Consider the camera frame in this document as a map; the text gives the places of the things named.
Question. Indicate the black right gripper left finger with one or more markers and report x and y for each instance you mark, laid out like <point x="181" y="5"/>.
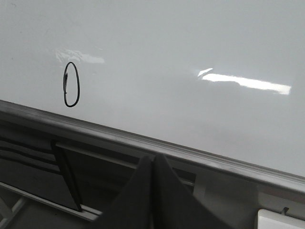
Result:
<point x="132" y="208"/>

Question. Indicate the white whiteboard with frame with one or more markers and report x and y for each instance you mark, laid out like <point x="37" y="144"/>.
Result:
<point x="220" y="83"/>

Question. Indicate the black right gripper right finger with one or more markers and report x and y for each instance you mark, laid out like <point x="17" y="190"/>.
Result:
<point x="174" y="207"/>

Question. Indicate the grey cloth with black stripes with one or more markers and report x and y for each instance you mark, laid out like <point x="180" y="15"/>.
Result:
<point x="40" y="169"/>

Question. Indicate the white metal frame rail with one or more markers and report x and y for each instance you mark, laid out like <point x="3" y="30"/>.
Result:
<point x="86" y="213"/>

